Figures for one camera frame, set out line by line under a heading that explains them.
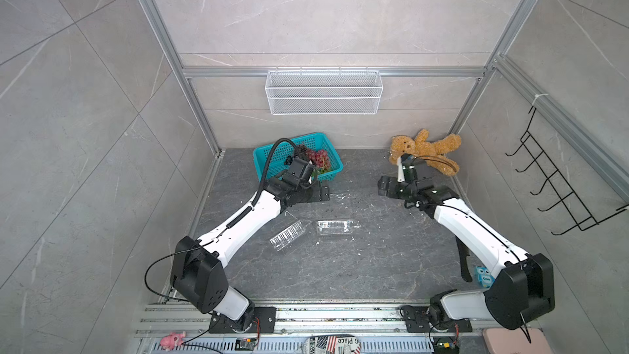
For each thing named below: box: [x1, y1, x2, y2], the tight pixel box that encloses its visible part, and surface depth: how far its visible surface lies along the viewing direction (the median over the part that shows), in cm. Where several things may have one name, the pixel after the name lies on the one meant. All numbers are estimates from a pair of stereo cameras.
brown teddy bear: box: [389, 128, 462, 177], surface depth 112 cm
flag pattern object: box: [303, 334, 362, 354], surface depth 69 cm
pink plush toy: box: [159, 331, 186, 352], surface depth 70 cm
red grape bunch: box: [306, 148, 332, 176], surface depth 112 cm
